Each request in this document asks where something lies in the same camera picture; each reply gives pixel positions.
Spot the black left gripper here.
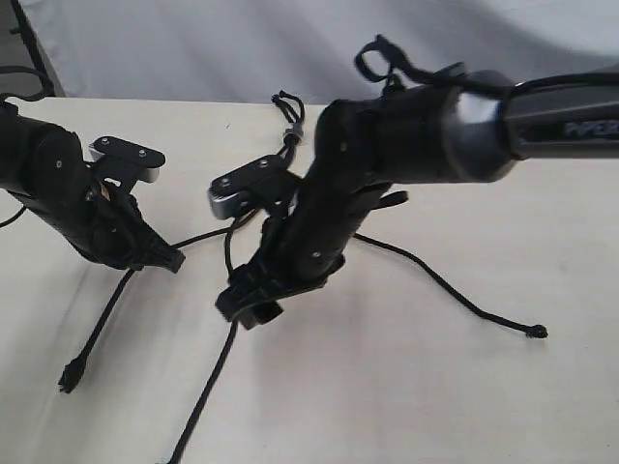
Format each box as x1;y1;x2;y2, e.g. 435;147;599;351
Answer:
81;183;186;274

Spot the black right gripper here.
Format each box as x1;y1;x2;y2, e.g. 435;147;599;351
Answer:
216;212;346;330

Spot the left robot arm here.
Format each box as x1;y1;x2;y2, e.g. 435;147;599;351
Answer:
1;102;185;273

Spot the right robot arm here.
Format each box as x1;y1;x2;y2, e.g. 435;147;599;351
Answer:
209;72;618;328

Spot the grey backdrop cloth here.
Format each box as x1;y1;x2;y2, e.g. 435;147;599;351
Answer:
22;1;618;103

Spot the black stand pole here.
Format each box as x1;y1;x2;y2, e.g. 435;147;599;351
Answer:
10;0;56;97

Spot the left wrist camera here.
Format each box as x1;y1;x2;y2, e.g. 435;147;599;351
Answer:
89;135;165;188

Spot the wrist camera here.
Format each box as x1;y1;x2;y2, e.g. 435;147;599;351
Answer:
208;155;302;220
89;135;165;188

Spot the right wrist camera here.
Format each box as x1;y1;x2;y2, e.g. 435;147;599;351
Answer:
208;155;302;220

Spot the black cable clamp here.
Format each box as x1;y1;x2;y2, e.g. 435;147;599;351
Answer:
283;125;304;145

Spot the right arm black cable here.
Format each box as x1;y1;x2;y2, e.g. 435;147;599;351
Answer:
221;33;619;291

